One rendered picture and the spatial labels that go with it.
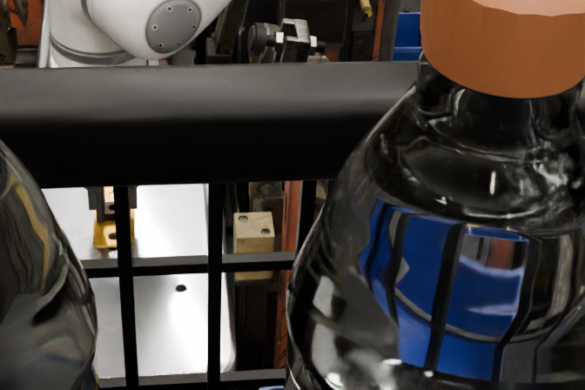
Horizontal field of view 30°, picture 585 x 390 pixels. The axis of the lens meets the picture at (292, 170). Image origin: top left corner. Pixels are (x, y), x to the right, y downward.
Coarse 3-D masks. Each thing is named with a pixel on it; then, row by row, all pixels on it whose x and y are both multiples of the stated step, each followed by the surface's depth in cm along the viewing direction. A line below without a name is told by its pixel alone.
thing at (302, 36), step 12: (288, 24) 94; (300, 24) 93; (252, 36) 92; (264, 36) 92; (276, 36) 93; (288, 36) 92; (300, 36) 92; (252, 48) 92; (264, 48) 92; (276, 48) 93; (288, 48) 92; (300, 48) 92; (312, 48) 93; (324, 48) 94; (276, 60) 96; (288, 60) 92; (300, 60) 93
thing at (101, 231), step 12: (108, 192) 106; (108, 204) 103; (96, 216) 103; (108, 216) 102; (132, 216) 103; (96, 228) 102; (108, 228) 102; (132, 228) 102; (96, 240) 101; (108, 240) 101; (132, 240) 101
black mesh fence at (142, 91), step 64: (192, 64) 28; (256, 64) 28; (320, 64) 28; (384, 64) 29; (0, 128) 26; (64, 128) 27; (128, 128) 27; (192, 128) 27; (256, 128) 27; (320, 128) 27; (128, 192) 29; (128, 256) 30; (192, 256) 32; (256, 256) 32; (128, 320) 32; (128, 384) 34; (192, 384) 35; (256, 384) 35
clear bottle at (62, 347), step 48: (0, 144) 18; (0, 192) 18; (0, 240) 17; (48, 240) 19; (0, 288) 17; (48, 288) 18; (0, 336) 18; (48, 336) 18; (96, 336) 20; (0, 384) 18; (48, 384) 19; (96, 384) 21
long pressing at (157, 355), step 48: (48, 48) 128; (48, 192) 107; (144, 192) 108; (192, 192) 108; (144, 240) 103; (192, 240) 103; (96, 288) 98; (144, 288) 98; (192, 288) 98; (144, 336) 93; (192, 336) 94
